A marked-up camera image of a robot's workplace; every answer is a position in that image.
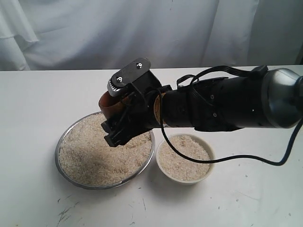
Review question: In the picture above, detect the black camera cable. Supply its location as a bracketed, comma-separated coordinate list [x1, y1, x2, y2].
[157, 89, 303, 166]

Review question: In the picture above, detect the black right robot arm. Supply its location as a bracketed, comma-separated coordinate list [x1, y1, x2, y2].
[98, 66, 303, 147]

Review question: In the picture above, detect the white backdrop cloth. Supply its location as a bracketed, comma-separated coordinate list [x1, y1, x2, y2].
[0, 0, 303, 70]

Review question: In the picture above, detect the metal plate of rice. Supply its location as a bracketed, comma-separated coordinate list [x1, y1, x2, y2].
[55, 112, 155, 190]

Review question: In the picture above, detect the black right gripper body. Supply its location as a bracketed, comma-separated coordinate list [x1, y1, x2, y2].
[125, 71, 172, 134]

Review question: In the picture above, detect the brown wooden cup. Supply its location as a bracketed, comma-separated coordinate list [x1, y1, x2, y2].
[98, 91, 131, 120]

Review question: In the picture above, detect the small white rice bowl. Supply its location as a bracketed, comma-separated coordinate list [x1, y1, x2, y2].
[156, 133, 215, 185]

